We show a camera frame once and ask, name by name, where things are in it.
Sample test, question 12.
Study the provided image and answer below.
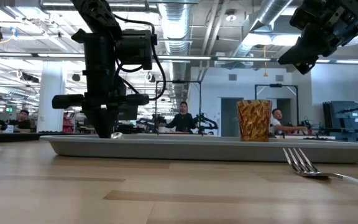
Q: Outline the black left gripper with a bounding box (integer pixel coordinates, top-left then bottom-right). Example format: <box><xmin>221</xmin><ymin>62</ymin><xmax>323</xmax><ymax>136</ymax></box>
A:
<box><xmin>52</xmin><ymin>29</ymin><xmax>150</xmax><ymax>139</ymax></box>

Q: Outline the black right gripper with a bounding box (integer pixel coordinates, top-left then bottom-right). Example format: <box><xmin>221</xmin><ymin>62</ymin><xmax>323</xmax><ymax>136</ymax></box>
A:
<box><xmin>278</xmin><ymin>0</ymin><xmax>358</xmax><ymax>75</ymax></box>

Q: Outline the amber textured glass cup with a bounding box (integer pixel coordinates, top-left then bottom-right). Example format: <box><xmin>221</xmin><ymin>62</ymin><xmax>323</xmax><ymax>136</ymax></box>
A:
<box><xmin>236</xmin><ymin>99</ymin><xmax>273</xmax><ymax>142</ymax></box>

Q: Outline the grey rectangular tray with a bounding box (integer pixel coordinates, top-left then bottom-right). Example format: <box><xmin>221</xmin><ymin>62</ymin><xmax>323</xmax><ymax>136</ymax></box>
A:
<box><xmin>39</xmin><ymin>133</ymin><xmax>358</xmax><ymax>164</ymax></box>

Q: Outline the silver metal fork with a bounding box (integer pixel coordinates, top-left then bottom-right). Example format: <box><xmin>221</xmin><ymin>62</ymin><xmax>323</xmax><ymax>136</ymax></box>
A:
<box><xmin>283</xmin><ymin>147</ymin><xmax>358</xmax><ymax>195</ymax></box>

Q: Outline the red cabinet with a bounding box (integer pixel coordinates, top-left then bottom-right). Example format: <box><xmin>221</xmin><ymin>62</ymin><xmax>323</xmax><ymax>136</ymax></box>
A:
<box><xmin>62</xmin><ymin>111</ymin><xmax>75</xmax><ymax>133</ymax></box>

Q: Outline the white round column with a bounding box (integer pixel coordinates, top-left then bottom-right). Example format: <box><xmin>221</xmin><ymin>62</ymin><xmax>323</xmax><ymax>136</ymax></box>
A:
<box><xmin>37</xmin><ymin>60</ymin><xmax>67</xmax><ymax>133</ymax></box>

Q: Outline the person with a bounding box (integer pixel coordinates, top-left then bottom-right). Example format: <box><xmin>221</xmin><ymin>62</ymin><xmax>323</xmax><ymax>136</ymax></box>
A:
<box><xmin>165</xmin><ymin>101</ymin><xmax>198</xmax><ymax>133</ymax></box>
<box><xmin>9</xmin><ymin>109</ymin><xmax>31</xmax><ymax>133</ymax></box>
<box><xmin>269</xmin><ymin>108</ymin><xmax>308</xmax><ymax>135</ymax></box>

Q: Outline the blue-grey workstation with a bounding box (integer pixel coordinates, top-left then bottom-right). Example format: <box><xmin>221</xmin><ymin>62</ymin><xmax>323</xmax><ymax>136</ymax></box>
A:
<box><xmin>323</xmin><ymin>100</ymin><xmax>358</xmax><ymax>142</ymax></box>

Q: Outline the grey door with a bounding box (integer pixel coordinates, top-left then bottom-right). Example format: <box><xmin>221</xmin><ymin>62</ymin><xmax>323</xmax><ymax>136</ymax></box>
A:
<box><xmin>221</xmin><ymin>97</ymin><xmax>239</xmax><ymax>137</ymax></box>

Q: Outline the black metal frame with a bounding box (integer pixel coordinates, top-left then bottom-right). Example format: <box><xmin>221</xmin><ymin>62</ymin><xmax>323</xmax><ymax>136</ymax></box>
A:
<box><xmin>255</xmin><ymin>83</ymin><xmax>300</xmax><ymax>127</ymax></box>
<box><xmin>155</xmin><ymin>80</ymin><xmax>202</xmax><ymax>134</ymax></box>

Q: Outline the yellow hanging cord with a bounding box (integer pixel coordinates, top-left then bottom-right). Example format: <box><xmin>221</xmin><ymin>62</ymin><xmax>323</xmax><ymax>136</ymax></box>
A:
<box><xmin>262</xmin><ymin>45</ymin><xmax>269</xmax><ymax>77</ymax></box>

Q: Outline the silver slanted ceiling duct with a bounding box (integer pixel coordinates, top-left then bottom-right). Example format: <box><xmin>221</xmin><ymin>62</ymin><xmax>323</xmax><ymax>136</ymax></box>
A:
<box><xmin>231</xmin><ymin>0</ymin><xmax>293</xmax><ymax>68</ymax></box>

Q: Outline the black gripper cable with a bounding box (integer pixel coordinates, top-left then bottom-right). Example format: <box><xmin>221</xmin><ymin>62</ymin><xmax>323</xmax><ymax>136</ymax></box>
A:
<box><xmin>113</xmin><ymin>14</ymin><xmax>167</xmax><ymax>101</ymax></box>

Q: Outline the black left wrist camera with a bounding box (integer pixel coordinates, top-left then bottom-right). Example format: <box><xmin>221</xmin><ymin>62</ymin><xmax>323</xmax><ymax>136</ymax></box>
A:
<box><xmin>116</xmin><ymin>29</ymin><xmax>158</xmax><ymax>71</ymax></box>

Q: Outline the silver round ceiling duct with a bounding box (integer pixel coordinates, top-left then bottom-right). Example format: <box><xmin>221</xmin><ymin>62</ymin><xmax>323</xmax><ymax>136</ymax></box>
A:
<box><xmin>157</xmin><ymin>0</ymin><xmax>195</xmax><ymax>110</ymax></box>

